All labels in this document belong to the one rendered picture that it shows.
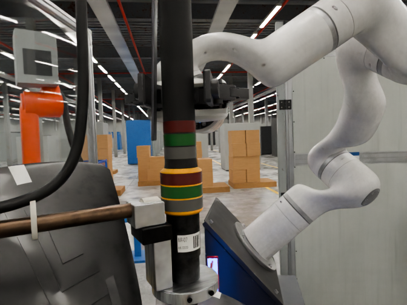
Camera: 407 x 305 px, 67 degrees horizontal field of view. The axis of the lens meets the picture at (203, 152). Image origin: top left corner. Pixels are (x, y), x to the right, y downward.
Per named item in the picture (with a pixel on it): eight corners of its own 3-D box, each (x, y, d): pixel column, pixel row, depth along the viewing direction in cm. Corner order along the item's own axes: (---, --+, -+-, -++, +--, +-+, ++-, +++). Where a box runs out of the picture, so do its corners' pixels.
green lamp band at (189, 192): (171, 201, 29) (170, 188, 29) (154, 194, 33) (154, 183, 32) (210, 195, 31) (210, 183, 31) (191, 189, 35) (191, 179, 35)
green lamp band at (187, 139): (171, 146, 29) (171, 134, 29) (158, 146, 32) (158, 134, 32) (201, 144, 31) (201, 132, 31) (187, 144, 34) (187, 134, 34)
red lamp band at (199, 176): (170, 187, 29) (169, 174, 29) (154, 182, 32) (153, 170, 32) (210, 183, 31) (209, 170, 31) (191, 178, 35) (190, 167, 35)
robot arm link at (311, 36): (292, -37, 52) (144, 62, 51) (346, 40, 52) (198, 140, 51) (278, -7, 61) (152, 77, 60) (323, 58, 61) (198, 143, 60)
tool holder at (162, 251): (146, 321, 26) (141, 210, 26) (125, 287, 33) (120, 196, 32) (231, 293, 31) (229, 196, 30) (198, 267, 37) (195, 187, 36)
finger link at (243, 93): (255, 101, 39) (242, 96, 34) (201, 105, 42) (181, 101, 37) (255, 92, 39) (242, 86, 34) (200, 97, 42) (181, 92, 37)
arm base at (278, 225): (234, 217, 109) (272, 183, 107) (271, 256, 108) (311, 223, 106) (231, 234, 91) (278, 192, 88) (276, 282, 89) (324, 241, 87)
